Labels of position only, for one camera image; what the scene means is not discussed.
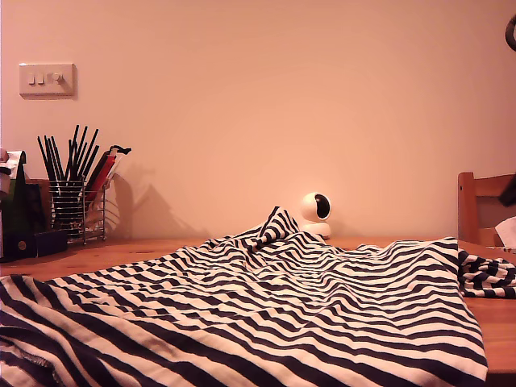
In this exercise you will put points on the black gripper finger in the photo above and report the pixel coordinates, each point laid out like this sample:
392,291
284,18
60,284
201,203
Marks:
508,194

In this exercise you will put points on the navy white striped t-shirt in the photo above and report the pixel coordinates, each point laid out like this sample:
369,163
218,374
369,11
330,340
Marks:
258,314

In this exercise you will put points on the white tissue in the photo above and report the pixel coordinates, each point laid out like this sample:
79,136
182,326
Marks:
507,231

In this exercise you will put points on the wooden chair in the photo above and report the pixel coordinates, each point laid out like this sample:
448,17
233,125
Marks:
467,209

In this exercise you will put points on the black clip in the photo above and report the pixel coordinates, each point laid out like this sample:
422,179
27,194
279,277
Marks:
121,150

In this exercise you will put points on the red sleeve pack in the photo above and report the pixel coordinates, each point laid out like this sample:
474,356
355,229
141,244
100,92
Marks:
102,169

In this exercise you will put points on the thin black stick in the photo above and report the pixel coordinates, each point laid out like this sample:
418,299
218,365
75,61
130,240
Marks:
55,159
72,149
45,159
89,151
59,158
80,149
91,162

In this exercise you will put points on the dark blue box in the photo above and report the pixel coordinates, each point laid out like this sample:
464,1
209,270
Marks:
50,242

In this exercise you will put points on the brown wooden block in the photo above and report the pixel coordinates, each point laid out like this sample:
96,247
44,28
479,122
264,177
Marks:
47,201

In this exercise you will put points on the green carton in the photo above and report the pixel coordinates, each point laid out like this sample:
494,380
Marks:
24,209

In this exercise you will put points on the white dome security camera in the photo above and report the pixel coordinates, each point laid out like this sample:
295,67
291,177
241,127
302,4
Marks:
316,209

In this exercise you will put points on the white light switch plate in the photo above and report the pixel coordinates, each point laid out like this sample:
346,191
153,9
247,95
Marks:
47,80

